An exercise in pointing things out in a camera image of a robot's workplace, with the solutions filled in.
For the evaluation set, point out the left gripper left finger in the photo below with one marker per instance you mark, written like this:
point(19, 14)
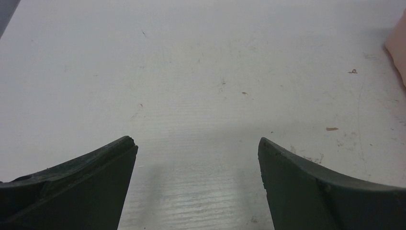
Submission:
point(85, 193)

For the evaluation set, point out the pink plastic bin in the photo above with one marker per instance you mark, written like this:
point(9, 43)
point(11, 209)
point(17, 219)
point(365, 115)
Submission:
point(396, 46)

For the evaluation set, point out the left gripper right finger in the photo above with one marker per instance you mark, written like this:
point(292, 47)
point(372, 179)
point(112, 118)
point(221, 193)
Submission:
point(303, 195)

